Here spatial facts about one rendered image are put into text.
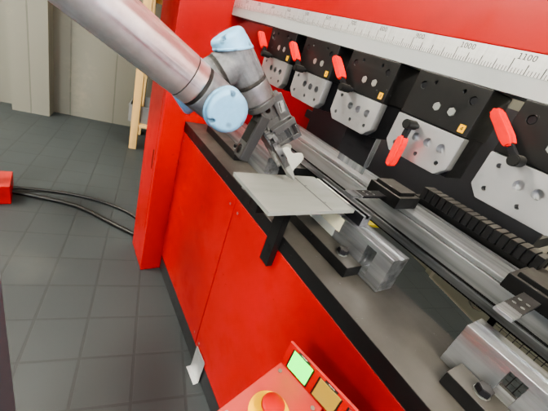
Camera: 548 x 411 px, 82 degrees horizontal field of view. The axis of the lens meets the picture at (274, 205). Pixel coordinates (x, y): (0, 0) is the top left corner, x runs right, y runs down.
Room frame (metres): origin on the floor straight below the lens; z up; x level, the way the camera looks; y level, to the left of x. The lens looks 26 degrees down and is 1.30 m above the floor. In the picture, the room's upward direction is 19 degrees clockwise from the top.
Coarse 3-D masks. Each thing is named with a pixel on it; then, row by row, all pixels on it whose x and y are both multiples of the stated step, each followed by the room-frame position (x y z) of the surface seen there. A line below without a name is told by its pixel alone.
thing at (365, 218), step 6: (324, 180) 0.87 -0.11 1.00; (330, 186) 0.85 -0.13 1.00; (348, 198) 0.80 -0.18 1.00; (348, 204) 0.76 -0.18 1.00; (354, 204) 0.77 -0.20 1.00; (360, 210) 0.75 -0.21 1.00; (348, 216) 0.75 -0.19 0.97; (354, 216) 0.73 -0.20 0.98; (360, 216) 0.72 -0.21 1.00; (366, 216) 0.73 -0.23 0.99; (354, 222) 0.73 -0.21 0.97; (360, 222) 0.72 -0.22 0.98; (366, 222) 0.73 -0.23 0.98
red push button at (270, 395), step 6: (264, 396) 0.33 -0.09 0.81; (270, 396) 0.33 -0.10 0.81; (276, 396) 0.33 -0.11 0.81; (264, 402) 0.32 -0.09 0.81; (270, 402) 0.32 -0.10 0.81; (276, 402) 0.32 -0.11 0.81; (282, 402) 0.33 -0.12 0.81; (264, 408) 0.31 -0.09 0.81; (270, 408) 0.31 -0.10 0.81; (276, 408) 0.31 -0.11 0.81; (282, 408) 0.32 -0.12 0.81
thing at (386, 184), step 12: (372, 180) 0.97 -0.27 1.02; (384, 180) 0.96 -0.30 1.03; (348, 192) 0.83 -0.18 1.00; (360, 192) 0.86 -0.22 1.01; (372, 192) 0.90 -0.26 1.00; (384, 192) 0.92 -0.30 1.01; (396, 192) 0.90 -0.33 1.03; (408, 192) 0.92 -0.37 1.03; (396, 204) 0.88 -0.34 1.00; (408, 204) 0.92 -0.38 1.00
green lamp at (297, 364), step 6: (294, 354) 0.41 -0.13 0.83; (294, 360) 0.40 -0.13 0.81; (300, 360) 0.40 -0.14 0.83; (288, 366) 0.41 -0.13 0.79; (294, 366) 0.40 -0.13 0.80; (300, 366) 0.40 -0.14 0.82; (306, 366) 0.39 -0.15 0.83; (294, 372) 0.40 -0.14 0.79; (300, 372) 0.39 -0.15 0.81; (306, 372) 0.39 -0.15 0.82; (300, 378) 0.39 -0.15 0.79; (306, 378) 0.38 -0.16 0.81
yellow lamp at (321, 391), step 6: (318, 384) 0.37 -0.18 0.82; (324, 384) 0.37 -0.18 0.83; (318, 390) 0.37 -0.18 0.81; (324, 390) 0.36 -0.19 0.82; (330, 390) 0.36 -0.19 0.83; (318, 396) 0.36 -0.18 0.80; (324, 396) 0.36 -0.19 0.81; (330, 396) 0.36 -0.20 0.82; (336, 396) 0.35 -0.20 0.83; (324, 402) 0.36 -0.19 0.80; (330, 402) 0.35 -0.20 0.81; (336, 402) 0.35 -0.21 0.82; (330, 408) 0.35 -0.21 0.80
